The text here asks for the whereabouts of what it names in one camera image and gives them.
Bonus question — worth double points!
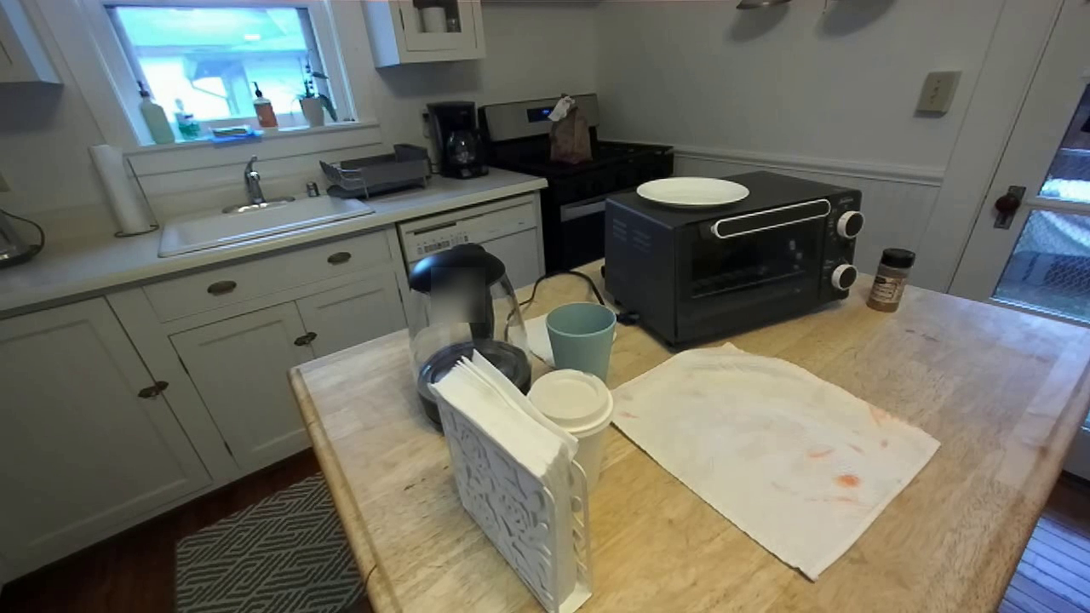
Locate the metal kettle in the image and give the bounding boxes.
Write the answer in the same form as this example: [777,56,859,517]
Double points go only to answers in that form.
[0,204,47,272]

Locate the white base cabinets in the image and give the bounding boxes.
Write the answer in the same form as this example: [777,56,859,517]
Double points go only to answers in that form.
[0,166,552,588]

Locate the white soap bottle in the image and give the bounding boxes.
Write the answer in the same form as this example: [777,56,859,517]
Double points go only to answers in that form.
[132,79,182,151]

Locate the white napkin stack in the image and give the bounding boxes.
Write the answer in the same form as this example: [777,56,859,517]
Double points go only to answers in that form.
[426,346,576,479]

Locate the white spray bottle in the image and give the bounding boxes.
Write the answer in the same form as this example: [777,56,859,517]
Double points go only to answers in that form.
[296,64,342,129]

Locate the paper towel roll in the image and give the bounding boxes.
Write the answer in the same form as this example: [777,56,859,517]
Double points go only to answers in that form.
[90,140,156,239]

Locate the black lid spice container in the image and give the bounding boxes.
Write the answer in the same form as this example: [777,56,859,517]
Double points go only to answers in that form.
[865,244,919,316]

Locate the black toaster oven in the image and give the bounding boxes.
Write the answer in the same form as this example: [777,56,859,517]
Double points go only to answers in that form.
[604,166,867,350]

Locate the white sink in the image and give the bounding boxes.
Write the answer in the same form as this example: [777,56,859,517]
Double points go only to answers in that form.
[152,195,379,263]

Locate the white wall shelf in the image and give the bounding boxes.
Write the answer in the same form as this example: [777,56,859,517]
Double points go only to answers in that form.
[0,0,65,95]

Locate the wall light switch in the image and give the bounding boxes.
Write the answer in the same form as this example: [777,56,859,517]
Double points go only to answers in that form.
[913,67,963,119]

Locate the blue sponge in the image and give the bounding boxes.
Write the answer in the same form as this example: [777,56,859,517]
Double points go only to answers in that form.
[208,121,267,151]

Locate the black kitchen stove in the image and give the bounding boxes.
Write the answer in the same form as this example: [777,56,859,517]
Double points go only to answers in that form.
[481,90,679,278]

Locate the white wall cabinet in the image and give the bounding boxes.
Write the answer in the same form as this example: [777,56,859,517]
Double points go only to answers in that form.
[366,0,492,70]

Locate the black oven power cord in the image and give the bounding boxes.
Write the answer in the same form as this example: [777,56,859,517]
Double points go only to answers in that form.
[514,269,609,320]

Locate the kitchen window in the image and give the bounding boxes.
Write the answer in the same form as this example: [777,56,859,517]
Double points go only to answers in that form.
[104,0,355,146]

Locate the black coffee maker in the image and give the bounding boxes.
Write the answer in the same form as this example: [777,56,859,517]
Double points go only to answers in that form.
[422,98,492,181]

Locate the white napkin holder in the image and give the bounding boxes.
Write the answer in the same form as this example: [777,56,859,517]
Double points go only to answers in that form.
[435,393,594,613]

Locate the white plate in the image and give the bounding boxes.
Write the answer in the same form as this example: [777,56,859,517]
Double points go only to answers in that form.
[635,173,753,210]

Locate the green bottle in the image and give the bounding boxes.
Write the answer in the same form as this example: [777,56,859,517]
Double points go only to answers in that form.
[170,95,204,141]

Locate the brown paper bag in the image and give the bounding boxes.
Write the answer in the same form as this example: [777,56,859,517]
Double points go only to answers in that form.
[544,90,595,166]

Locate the teal cup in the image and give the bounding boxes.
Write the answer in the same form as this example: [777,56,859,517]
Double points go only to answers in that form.
[544,298,619,383]

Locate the orange soap bottle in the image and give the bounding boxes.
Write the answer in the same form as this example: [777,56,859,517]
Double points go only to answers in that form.
[249,79,282,132]

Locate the dark door knob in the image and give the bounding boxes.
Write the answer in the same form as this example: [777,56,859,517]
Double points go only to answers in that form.
[991,183,1029,232]

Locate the white lidded cup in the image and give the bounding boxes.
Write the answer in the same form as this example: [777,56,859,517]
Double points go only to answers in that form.
[525,363,618,490]

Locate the white stained cloth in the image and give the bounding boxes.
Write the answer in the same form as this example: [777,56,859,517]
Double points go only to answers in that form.
[609,339,943,582]

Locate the grey patterned rug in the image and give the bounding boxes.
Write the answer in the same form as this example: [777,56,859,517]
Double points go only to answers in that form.
[170,473,369,613]

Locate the grey dish rack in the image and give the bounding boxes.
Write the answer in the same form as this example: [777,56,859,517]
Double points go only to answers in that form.
[317,141,435,199]

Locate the white glass door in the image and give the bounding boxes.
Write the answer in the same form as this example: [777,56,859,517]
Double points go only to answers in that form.
[951,0,1090,333]

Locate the chrome faucet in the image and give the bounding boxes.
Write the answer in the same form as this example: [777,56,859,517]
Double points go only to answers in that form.
[222,152,299,216]

